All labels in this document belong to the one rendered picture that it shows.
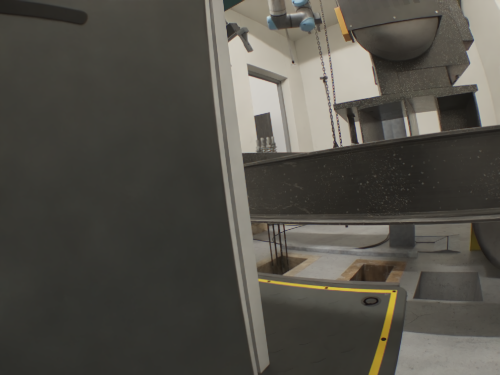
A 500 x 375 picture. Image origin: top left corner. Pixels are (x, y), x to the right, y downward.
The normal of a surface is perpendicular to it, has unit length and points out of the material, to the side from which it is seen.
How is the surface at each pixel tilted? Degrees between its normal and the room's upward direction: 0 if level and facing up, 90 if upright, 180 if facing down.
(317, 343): 0
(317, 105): 90
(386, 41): 90
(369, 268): 90
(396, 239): 90
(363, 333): 0
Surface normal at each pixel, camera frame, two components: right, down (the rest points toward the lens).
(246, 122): 0.71, -0.07
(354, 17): -0.52, 0.10
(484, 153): -0.69, 0.11
